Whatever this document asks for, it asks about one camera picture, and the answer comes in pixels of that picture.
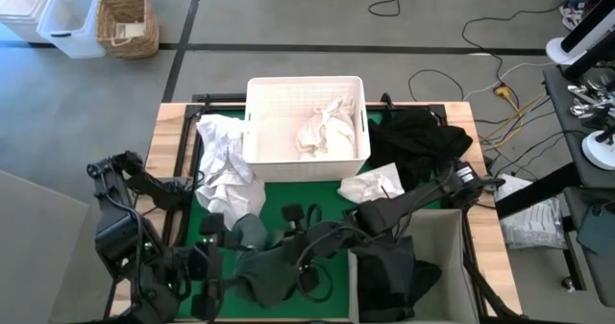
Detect dark green garment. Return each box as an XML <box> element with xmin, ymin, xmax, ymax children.
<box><xmin>225</xmin><ymin>212</ymin><xmax>337</xmax><ymax>311</ymax></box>

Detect small white cloth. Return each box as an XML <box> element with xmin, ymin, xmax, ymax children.
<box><xmin>337</xmin><ymin>162</ymin><xmax>406</xmax><ymax>205</ymax></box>

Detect white lace cloth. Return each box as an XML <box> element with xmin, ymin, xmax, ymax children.
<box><xmin>294</xmin><ymin>94</ymin><xmax>357</xmax><ymax>162</ymax></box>

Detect white perforated plastic basket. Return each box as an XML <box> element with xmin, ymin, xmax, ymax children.
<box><xmin>241</xmin><ymin>75</ymin><xmax>372</xmax><ymax>184</ymax></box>

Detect dark grey side cart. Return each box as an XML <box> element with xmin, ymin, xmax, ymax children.
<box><xmin>542</xmin><ymin>66</ymin><xmax>615</xmax><ymax>309</ymax></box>

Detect black table frame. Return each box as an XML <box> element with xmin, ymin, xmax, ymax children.
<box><xmin>158</xmin><ymin>92</ymin><xmax>481</xmax><ymax>324</ymax></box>

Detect black garment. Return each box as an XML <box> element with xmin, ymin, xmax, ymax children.
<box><xmin>367</xmin><ymin>107</ymin><xmax>475</xmax><ymax>205</ymax></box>

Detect clear plastic bag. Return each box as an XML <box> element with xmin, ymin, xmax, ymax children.
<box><xmin>494</xmin><ymin>174</ymin><xmax>569</xmax><ymax>251</ymax></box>

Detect long black floor cable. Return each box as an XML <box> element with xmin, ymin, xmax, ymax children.
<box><xmin>460</xmin><ymin>0</ymin><xmax>576</xmax><ymax>94</ymax></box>

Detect looped black floor cable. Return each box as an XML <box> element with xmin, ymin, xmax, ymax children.
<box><xmin>406</xmin><ymin>68</ymin><xmax>465</xmax><ymax>103</ymax></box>

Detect person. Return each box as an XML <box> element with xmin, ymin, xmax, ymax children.
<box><xmin>559</xmin><ymin>0</ymin><xmax>609</xmax><ymax>31</ymax></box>

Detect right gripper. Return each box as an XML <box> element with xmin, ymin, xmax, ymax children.
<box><xmin>283</xmin><ymin>219</ymin><xmax>340</xmax><ymax>293</ymax></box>

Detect dark teal cloth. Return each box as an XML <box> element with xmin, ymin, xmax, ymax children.
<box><xmin>576</xmin><ymin>202</ymin><xmax>615</xmax><ymax>258</ymax></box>

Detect wicker basket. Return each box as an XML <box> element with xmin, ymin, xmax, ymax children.
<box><xmin>94</xmin><ymin>0</ymin><xmax>160</xmax><ymax>60</ymax></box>

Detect white round stand base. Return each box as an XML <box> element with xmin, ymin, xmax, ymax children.
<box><xmin>580</xmin><ymin>130</ymin><xmax>615</xmax><ymax>171</ymax></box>

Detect grey fabric bin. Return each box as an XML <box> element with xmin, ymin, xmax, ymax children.
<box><xmin>346</xmin><ymin>208</ymin><xmax>481</xmax><ymax>324</ymax></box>

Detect white plastic bin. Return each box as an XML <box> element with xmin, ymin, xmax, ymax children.
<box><xmin>0</xmin><ymin>0</ymin><xmax>54</xmax><ymax>44</ymax></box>

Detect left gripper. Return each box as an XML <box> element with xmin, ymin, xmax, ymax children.
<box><xmin>191</xmin><ymin>227</ymin><xmax>242</xmax><ymax>280</ymax></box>

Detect white floor cable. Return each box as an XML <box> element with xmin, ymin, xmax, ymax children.
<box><xmin>463</xmin><ymin>62</ymin><xmax>558</xmax><ymax>102</ymax></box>

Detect black frame strut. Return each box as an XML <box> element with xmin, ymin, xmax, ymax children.
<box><xmin>463</xmin><ymin>261</ymin><xmax>523</xmax><ymax>321</ymax></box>

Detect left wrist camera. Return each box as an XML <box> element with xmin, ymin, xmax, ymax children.
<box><xmin>198</xmin><ymin>212</ymin><xmax>226</xmax><ymax>237</ymax></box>

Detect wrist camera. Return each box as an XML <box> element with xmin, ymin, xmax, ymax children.
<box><xmin>198</xmin><ymin>212</ymin><xmax>226</xmax><ymax>237</ymax></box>
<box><xmin>280</xmin><ymin>203</ymin><xmax>306</xmax><ymax>225</ymax></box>

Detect black metal bar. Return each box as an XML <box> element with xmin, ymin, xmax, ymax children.
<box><xmin>561</xmin><ymin>30</ymin><xmax>615</xmax><ymax>83</ymax></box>
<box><xmin>494</xmin><ymin>162</ymin><xmax>585</xmax><ymax>219</ymax></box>

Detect dark grey garment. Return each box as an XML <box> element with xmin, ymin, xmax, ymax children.
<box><xmin>349</xmin><ymin>235</ymin><xmax>443</xmax><ymax>323</ymax></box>

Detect black cable bundle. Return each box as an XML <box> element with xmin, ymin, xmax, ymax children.
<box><xmin>473</xmin><ymin>107</ymin><xmax>585</xmax><ymax>179</ymax></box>

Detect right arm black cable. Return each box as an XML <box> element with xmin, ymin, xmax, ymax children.
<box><xmin>296</xmin><ymin>260</ymin><xmax>334</xmax><ymax>303</ymax></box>

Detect white paper sheet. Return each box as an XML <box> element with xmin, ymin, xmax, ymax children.
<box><xmin>114</xmin><ymin>21</ymin><xmax>145</xmax><ymax>40</ymax></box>

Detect black clamp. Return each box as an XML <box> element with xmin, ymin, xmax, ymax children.
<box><xmin>379</xmin><ymin>91</ymin><xmax>398</xmax><ymax>112</ymax></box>

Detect yellow cable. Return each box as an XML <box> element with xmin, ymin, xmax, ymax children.
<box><xmin>480</xmin><ymin>91</ymin><xmax>549</xmax><ymax>152</ymax></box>

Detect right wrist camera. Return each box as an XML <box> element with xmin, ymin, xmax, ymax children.
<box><xmin>280</xmin><ymin>203</ymin><xmax>306</xmax><ymax>225</ymax></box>

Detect clear bin black handles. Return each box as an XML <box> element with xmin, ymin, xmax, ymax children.
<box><xmin>36</xmin><ymin>0</ymin><xmax>106</xmax><ymax>60</ymax></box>

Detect white base stand with pole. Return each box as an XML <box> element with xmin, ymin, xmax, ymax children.
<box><xmin>545</xmin><ymin>0</ymin><xmax>615</xmax><ymax>66</ymax></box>

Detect large white shirt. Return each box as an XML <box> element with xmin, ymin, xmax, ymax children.
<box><xmin>194</xmin><ymin>113</ymin><xmax>267</xmax><ymax>232</ymax></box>

